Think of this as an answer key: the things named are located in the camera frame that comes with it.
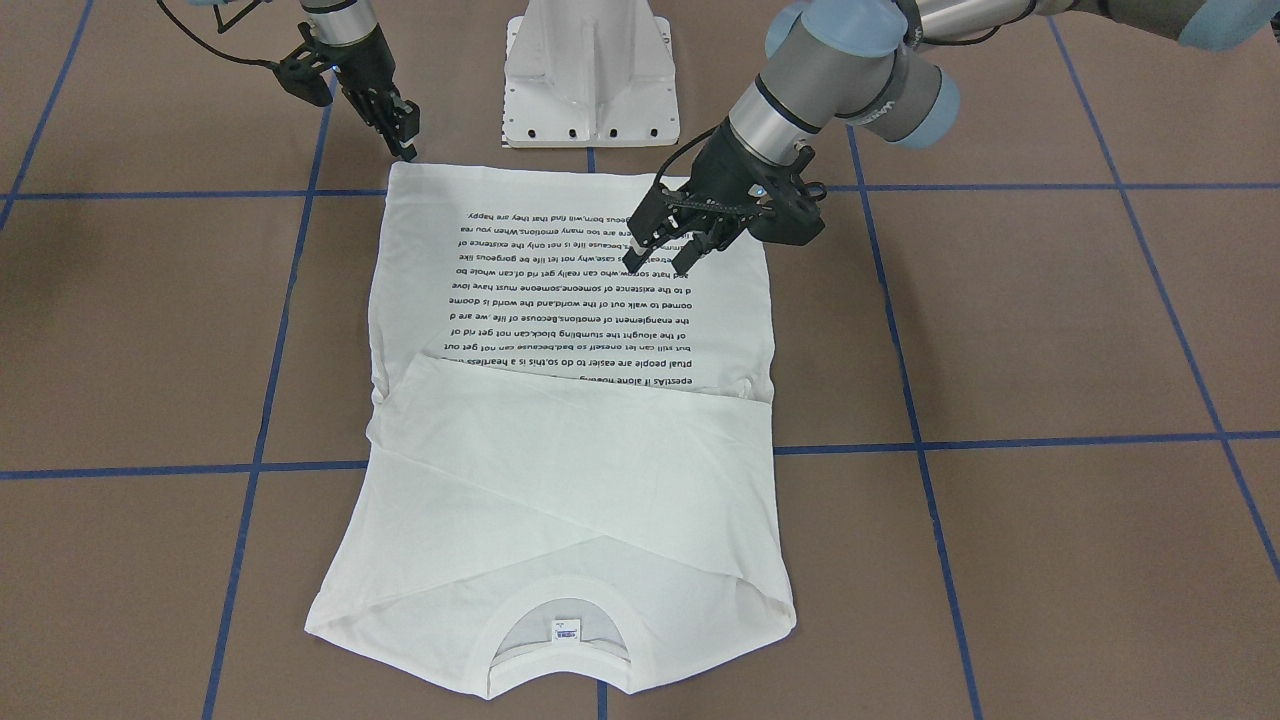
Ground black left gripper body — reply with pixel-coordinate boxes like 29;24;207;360
630;120;826;232

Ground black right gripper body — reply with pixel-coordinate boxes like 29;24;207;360
325;26;401;120

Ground white long-sleeve printed shirt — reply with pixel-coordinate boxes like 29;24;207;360
305;161;796;700

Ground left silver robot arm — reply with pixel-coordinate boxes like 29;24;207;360
623;1;1277;275

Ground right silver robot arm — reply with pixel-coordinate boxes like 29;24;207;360
157;1;421;161

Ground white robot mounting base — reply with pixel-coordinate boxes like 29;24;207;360
502;1;681;149

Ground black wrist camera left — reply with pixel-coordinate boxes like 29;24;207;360
746;197;826;246

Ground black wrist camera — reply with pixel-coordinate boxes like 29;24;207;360
273;45;333;108
746;197;826;246

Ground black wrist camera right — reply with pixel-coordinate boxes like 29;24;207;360
273;45;333;108

